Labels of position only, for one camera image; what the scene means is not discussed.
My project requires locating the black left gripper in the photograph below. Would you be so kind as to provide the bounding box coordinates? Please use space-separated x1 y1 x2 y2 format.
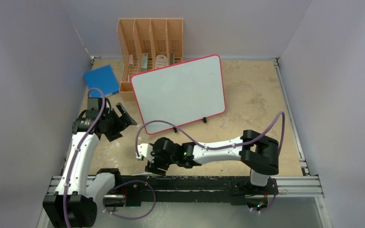
101 104 136 141

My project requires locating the green whiteboard marker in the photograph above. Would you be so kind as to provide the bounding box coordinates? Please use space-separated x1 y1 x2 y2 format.
130 172 152 176

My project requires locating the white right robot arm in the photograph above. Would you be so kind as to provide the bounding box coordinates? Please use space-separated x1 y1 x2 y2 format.
135 130 281 193

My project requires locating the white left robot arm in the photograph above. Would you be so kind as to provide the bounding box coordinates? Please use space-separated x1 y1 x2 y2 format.
43 98 137 228

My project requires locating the pink-framed whiteboard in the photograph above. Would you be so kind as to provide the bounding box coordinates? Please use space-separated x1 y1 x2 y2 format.
130 54 226 135

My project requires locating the orange plastic file organizer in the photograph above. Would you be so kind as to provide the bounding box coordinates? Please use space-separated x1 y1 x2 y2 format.
116 18 184 96

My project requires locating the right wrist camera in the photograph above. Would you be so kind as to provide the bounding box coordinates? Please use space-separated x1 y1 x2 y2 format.
136 143 154 162

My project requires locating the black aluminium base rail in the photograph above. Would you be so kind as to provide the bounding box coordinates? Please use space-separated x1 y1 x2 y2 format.
45 174 325 209

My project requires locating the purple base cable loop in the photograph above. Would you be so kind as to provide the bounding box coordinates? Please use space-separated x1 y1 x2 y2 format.
102 180 157 220

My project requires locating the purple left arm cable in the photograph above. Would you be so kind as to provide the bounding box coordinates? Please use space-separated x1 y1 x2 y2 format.
62 88 107 228

